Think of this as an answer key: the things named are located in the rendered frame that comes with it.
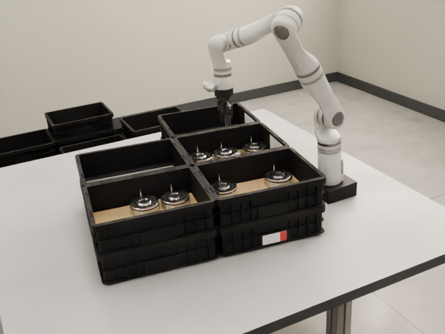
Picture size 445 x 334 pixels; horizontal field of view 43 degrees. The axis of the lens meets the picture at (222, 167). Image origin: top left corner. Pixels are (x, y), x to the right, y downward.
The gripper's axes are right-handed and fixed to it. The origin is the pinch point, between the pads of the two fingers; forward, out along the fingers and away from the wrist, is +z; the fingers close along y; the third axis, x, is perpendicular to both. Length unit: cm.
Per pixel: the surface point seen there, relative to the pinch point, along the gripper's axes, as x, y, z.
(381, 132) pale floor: -188, 174, 100
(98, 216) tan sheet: 56, -25, 18
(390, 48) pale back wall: -238, 243, 49
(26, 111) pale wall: 89, 275, 68
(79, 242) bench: 64, -18, 31
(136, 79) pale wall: -8, 289, 58
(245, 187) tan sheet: 1.5, -25.1, 17.6
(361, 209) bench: -41, -37, 31
